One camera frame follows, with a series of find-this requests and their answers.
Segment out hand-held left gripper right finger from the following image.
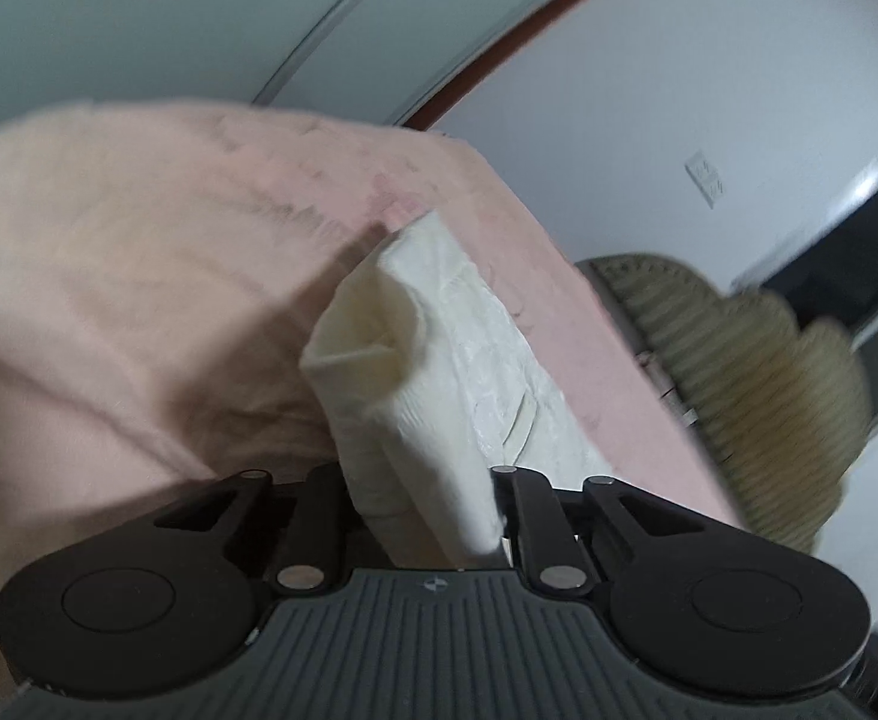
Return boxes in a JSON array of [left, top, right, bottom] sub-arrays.
[[488, 465, 719, 595]]

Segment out white wall socket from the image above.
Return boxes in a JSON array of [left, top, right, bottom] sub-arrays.
[[683, 149, 727, 209]]

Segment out brown wooden door frame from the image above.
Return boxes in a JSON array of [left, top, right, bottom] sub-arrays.
[[388, 0, 669, 133]]

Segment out dark window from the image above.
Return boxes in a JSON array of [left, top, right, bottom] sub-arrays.
[[730, 118, 878, 362]]

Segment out olive padded headboard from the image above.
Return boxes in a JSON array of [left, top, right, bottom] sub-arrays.
[[574, 255, 876, 557]]

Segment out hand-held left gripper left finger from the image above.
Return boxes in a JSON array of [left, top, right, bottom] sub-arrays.
[[152, 463, 351, 595]]

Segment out pink bed sheet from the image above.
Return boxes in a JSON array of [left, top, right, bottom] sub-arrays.
[[0, 96, 749, 691]]

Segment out white pants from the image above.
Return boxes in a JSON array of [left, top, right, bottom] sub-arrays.
[[300, 211, 614, 569]]

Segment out grey pillow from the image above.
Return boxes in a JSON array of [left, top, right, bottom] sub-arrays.
[[635, 349, 702, 428]]

